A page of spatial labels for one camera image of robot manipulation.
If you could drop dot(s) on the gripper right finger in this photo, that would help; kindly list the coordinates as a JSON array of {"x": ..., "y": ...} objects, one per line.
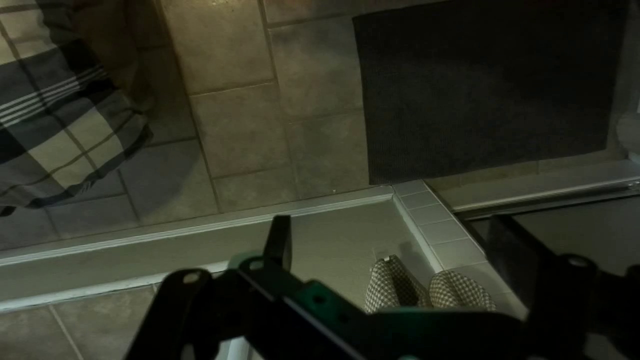
[{"x": 565, "y": 300}]

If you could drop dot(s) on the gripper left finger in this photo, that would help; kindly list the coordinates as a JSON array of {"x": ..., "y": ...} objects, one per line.
[{"x": 260, "y": 305}]

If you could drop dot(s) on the houndstooth checked cloth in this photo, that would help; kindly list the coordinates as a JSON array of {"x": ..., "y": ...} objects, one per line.
[{"x": 450, "y": 295}]

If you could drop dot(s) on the grey plaid cloth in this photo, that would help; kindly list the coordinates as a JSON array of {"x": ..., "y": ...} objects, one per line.
[{"x": 55, "y": 120}]

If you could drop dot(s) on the dark grey floor mat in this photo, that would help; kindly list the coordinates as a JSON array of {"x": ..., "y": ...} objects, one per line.
[{"x": 490, "y": 85}]

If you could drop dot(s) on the metal door rail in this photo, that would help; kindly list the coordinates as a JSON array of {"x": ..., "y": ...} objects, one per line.
[{"x": 545, "y": 192}]

